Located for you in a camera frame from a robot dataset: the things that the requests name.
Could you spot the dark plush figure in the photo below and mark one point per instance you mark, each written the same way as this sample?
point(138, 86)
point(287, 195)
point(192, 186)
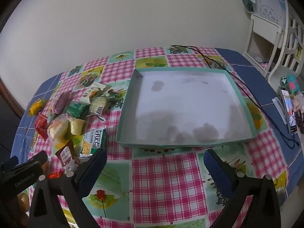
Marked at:
point(299, 116)

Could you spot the purple snack packet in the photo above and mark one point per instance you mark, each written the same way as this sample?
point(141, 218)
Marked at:
point(59, 102)

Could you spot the wooden bed frame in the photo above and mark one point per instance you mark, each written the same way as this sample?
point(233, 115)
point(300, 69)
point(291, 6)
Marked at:
point(11, 99)

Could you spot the white printed card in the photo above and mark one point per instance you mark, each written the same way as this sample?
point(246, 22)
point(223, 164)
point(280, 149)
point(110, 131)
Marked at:
point(268, 7)

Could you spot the brown snack packet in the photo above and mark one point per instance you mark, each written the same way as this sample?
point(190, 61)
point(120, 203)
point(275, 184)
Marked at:
point(67, 158)

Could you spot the pink small object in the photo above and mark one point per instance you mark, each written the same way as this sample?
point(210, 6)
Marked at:
point(264, 64)

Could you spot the white green cracker packet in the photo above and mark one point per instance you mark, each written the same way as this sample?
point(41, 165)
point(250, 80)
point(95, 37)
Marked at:
point(95, 142)

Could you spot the red flower snack packet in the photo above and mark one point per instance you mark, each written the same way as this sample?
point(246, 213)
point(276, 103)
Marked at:
point(41, 124)

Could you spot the clear cracker packet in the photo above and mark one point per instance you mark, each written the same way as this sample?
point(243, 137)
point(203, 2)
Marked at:
point(98, 105)

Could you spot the white snack packet orange print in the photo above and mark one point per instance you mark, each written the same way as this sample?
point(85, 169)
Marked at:
point(91, 92)

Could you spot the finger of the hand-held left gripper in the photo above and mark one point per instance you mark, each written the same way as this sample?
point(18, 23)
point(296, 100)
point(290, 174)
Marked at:
point(11, 160)
point(39, 157)

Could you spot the teal cardboard tray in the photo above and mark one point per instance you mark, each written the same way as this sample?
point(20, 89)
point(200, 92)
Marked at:
point(185, 104)

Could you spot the orange-red snack packet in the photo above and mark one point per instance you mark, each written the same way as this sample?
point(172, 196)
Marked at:
point(55, 175)

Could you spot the teal pink toy box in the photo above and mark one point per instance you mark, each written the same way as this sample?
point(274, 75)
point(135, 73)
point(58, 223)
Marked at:
point(291, 83)

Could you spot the clear steamed cake packet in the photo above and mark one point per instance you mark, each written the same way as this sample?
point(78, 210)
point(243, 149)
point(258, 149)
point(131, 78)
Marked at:
point(58, 129)

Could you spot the blue bedsheet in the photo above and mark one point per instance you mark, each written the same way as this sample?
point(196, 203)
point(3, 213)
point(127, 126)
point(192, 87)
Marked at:
point(266, 87)

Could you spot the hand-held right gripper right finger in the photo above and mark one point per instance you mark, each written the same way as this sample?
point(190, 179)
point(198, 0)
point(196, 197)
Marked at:
point(217, 171)

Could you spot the yellow cake packet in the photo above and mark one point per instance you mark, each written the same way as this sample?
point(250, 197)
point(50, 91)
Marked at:
point(77, 126)

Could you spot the smartphone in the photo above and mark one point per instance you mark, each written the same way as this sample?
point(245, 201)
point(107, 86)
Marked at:
point(288, 109)

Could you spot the person's left hand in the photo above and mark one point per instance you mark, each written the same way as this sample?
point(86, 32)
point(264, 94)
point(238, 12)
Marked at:
point(23, 200)

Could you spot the yellow snack packet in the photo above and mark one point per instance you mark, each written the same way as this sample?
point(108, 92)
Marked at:
point(35, 106)

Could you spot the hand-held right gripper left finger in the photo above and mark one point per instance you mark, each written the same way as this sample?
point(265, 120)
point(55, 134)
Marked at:
point(93, 171)

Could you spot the white phone stand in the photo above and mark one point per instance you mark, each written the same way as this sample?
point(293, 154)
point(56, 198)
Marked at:
point(278, 109)

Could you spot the green snack packet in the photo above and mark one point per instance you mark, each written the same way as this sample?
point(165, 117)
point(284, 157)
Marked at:
point(77, 109)

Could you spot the pink checkered printed tablecloth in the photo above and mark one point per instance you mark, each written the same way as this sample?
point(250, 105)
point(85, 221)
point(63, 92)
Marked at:
point(163, 171)

